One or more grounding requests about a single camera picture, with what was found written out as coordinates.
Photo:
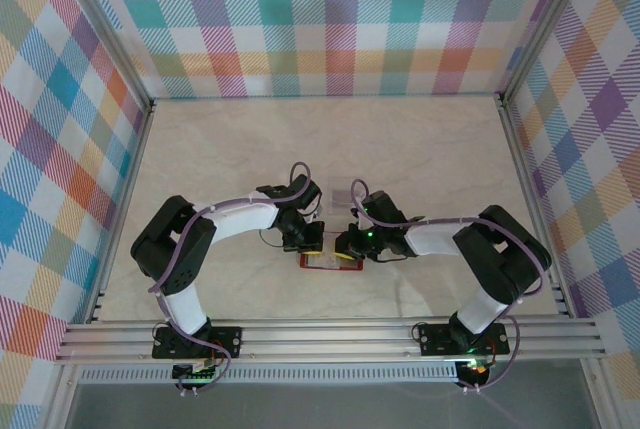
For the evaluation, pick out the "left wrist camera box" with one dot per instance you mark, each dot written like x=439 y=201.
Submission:
x=315 y=210

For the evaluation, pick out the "aluminium front rail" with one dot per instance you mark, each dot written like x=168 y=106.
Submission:
x=325 y=339

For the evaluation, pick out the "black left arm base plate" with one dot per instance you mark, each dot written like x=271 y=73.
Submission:
x=227 y=336

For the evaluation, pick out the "grey card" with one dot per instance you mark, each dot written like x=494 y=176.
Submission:
x=341 y=197

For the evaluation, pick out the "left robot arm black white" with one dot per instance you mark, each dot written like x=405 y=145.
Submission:
x=170 y=249

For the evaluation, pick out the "clear plastic tray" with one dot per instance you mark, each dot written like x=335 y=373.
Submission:
x=337 y=209

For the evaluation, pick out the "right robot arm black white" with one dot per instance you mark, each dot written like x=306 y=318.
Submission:
x=505 y=264

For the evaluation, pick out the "aluminium frame post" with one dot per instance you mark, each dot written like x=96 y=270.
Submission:
x=543 y=24
x=108 y=29

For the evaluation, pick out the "red leather card holder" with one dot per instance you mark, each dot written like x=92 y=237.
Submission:
x=325 y=263

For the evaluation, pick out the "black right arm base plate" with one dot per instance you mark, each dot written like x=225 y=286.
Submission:
x=435 y=336

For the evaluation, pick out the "aluminium side rail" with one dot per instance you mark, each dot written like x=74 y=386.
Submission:
x=525 y=174
x=125 y=174

